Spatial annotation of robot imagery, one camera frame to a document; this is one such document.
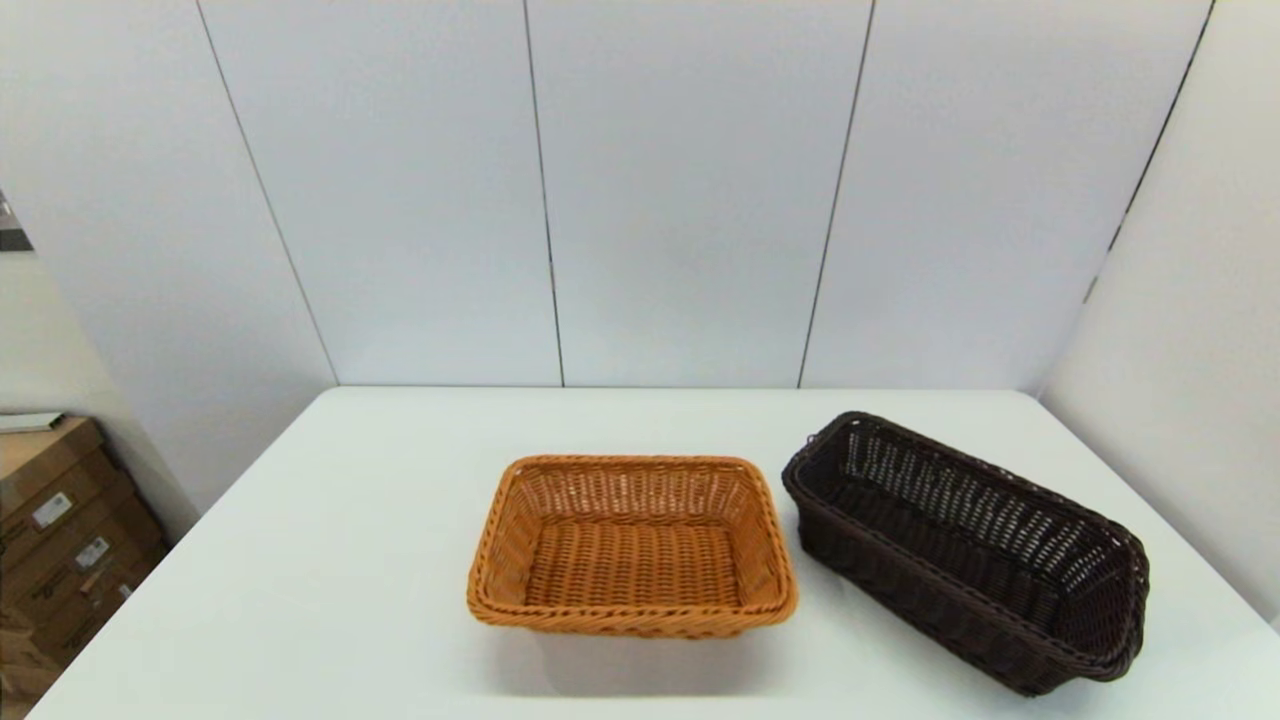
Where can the dark brown wicker basket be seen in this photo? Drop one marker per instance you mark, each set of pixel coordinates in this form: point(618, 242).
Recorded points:
point(960, 560)

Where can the white flat object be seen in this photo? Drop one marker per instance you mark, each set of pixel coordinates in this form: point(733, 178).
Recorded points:
point(30, 421)

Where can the grey wall fixture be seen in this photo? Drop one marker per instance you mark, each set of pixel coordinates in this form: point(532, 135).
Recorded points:
point(10, 228)

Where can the brown cardboard box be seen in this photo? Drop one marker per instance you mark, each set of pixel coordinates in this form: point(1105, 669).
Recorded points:
point(100, 520)
point(110, 600)
point(40, 455)

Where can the orange wicker basket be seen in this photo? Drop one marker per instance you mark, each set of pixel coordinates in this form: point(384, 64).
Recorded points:
point(635, 560)

